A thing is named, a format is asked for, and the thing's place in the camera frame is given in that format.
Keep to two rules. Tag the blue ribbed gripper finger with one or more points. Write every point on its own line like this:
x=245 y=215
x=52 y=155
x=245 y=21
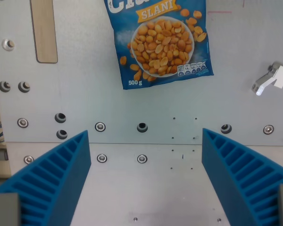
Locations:
x=61 y=169
x=235 y=169

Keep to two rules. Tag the silver screw with washer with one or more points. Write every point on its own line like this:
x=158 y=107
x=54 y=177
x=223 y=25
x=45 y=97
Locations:
x=268 y=129
x=28 y=159
x=100 y=126
x=22 y=123
x=142 y=159
x=102 y=158

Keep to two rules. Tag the light wooden rounded insert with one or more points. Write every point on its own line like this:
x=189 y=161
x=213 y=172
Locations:
x=44 y=30

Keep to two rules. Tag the blue salted peanuts bag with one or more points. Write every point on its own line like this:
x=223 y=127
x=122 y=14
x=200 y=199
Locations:
x=160 y=47

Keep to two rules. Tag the grey metal bracket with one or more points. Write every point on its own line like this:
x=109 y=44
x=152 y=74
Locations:
x=261 y=81

